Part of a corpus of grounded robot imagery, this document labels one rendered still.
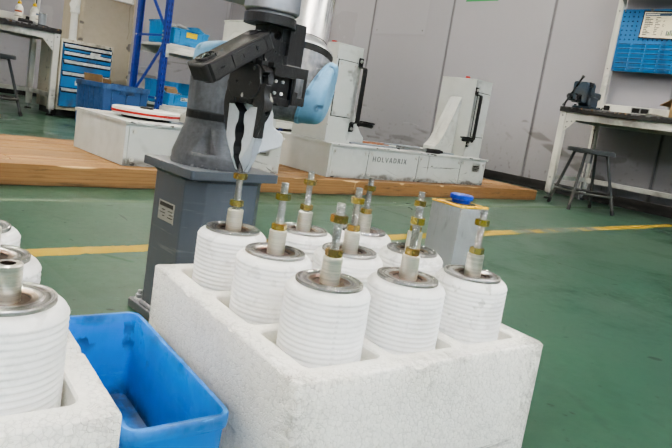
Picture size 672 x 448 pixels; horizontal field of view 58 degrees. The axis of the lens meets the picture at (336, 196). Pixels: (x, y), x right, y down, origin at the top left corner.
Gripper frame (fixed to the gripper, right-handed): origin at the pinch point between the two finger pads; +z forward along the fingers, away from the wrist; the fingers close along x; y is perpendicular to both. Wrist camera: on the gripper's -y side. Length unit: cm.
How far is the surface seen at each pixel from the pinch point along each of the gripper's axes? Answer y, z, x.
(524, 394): 25.4, 23.9, -34.9
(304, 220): 11.6, 8.0, -2.4
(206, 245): -4.0, 11.6, -0.9
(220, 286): -2.6, 16.6, -3.4
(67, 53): 157, -21, 500
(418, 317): 7.0, 12.9, -29.2
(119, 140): 63, 17, 174
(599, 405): 60, 35, -33
